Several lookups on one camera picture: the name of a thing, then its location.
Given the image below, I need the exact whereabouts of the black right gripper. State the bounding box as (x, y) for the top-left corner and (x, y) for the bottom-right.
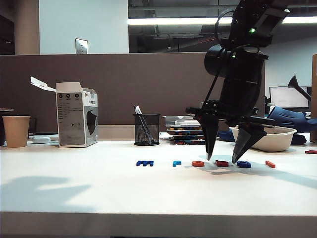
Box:
(186, 79), (276, 164)

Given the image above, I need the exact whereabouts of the colourful flat box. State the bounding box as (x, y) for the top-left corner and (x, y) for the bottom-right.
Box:
(166, 126), (203, 132)
(169, 135), (205, 141)
(170, 131), (204, 136)
(172, 140), (206, 146)

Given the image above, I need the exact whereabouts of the white oval bowl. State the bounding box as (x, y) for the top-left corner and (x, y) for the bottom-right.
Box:
(229, 125), (298, 152)

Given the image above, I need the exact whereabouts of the computer monitor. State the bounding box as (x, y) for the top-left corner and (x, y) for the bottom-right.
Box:
(269, 86), (311, 110)

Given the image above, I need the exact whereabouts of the black mesh pen holder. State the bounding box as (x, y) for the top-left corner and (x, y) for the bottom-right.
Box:
(133, 114), (161, 146)

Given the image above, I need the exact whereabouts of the black horn-shaped object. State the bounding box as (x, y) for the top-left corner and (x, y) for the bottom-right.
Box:
(288, 75), (312, 102)

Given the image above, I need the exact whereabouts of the brown cardboard box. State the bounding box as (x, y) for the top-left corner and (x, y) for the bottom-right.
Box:
(311, 54), (317, 143)

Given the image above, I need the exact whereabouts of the brown desk partition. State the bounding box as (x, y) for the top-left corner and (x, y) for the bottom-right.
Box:
(0, 51), (265, 132)

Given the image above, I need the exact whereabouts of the ceiling light strip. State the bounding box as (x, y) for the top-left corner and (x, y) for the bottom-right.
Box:
(128, 16), (317, 25)

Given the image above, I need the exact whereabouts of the white face mask box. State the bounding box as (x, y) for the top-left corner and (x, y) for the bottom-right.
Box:
(30, 76), (99, 149)

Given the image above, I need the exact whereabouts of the white earbuds case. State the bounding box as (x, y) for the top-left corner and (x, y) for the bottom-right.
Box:
(32, 136), (52, 144)

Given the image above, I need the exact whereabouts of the brown paper cup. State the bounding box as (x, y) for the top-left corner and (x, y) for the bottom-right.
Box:
(1, 116), (31, 148)

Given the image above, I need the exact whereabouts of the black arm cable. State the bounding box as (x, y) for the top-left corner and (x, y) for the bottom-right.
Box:
(204, 9), (235, 105)

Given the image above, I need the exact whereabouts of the beige cable tray cover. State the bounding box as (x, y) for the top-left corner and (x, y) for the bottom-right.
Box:
(98, 124), (136, 141)

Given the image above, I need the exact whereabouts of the metal wall plate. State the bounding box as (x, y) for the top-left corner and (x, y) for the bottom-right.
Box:
(75, 38), (89, 55)

